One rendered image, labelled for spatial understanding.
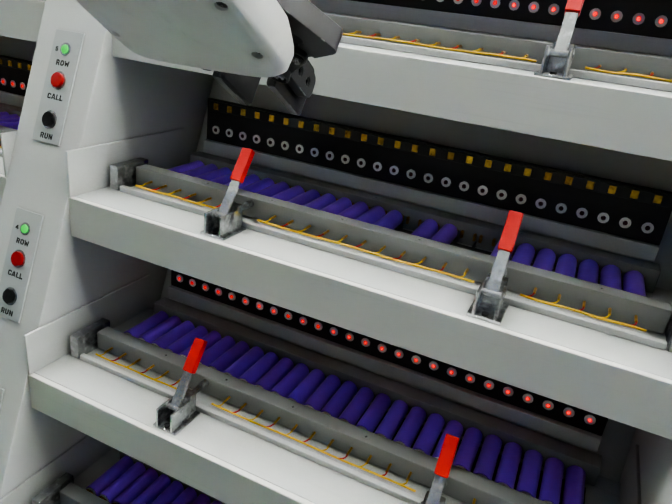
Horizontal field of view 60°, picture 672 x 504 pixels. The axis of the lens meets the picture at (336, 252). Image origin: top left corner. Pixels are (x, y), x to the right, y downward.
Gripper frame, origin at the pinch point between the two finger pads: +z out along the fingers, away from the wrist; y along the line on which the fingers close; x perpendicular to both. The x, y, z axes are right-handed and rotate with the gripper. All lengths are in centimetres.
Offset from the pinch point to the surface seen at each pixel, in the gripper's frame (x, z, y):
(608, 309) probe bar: -4.9, 24.3, 23.8
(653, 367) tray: -8.9, 20.0, 27.3
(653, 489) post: -17.9, 26.1, 30.4
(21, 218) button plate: -12.5, 19.5, -35.8
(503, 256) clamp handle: -3.5, 19.8, 14.7
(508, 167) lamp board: 7.9, 30.8, 11.9
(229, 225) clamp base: -7.0, 20.2, -11.0
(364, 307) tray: -10.9, 19.7, 4.7
